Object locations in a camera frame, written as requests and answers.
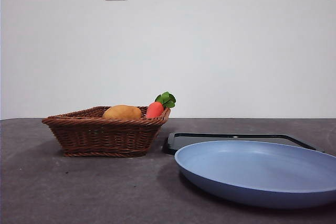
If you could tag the orange carrot with green leaves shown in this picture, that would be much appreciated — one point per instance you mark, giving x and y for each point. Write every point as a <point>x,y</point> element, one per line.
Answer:
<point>155,109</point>

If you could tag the blue round plate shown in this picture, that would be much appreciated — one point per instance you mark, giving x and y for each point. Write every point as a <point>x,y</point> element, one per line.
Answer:
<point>252,171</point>

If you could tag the black rectangular tray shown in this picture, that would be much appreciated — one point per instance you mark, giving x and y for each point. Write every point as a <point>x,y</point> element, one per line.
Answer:
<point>173,144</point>

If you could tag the yellow-brown potato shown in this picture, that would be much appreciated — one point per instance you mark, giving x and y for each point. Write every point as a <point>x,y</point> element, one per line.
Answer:
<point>122,112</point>

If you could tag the brown wicker basket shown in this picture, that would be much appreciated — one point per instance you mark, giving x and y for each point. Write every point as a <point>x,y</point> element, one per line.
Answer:
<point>105,137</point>

